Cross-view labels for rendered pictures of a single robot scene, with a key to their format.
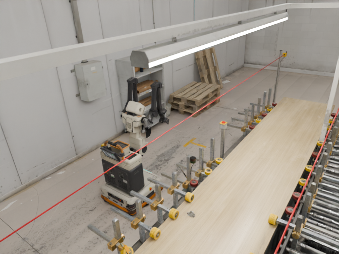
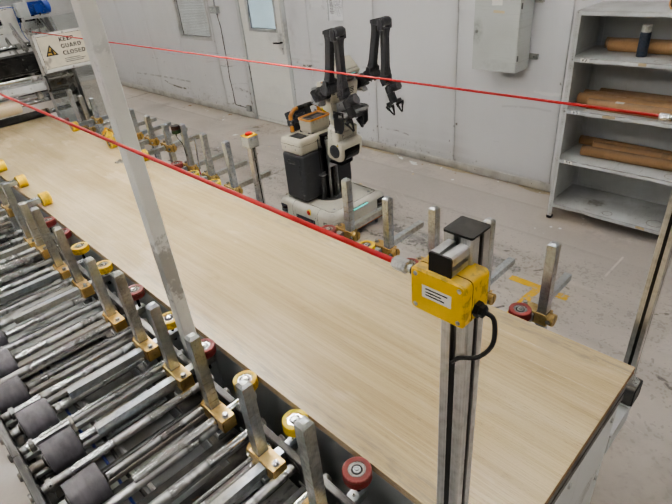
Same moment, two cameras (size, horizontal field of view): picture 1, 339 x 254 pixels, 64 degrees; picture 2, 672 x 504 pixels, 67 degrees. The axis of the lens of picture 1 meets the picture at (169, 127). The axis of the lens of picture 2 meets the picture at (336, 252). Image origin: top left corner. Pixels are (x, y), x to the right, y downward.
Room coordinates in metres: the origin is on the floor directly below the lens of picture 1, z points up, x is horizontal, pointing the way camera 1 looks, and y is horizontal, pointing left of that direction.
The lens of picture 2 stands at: (3.80, -3.28, 2.10)
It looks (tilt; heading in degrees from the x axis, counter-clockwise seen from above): 32 degrees down; 101
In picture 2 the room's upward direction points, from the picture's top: 6 degrees counter-clockwise
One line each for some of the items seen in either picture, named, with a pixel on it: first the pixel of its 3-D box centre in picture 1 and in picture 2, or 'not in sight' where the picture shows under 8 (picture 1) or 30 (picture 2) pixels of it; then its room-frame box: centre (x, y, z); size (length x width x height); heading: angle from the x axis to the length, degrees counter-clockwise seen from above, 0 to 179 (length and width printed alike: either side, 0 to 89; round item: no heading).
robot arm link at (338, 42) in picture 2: (158, 98); (340, 64); (3.32, 0.12, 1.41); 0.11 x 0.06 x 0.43; 52
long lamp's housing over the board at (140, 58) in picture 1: (239, 28); not in sight; (2.29, -0.60, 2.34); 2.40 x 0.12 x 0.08; 142
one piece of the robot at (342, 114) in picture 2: (140, 127); (349, 114); (3.32, 0.39, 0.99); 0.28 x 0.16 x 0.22; 52
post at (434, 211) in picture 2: (258, 112); (433, 256); (3.87, -1.40, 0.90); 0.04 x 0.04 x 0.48; 52
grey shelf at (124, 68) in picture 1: (143, 93); (635, 126); (5.34, 0.50, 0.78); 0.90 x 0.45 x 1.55; 142
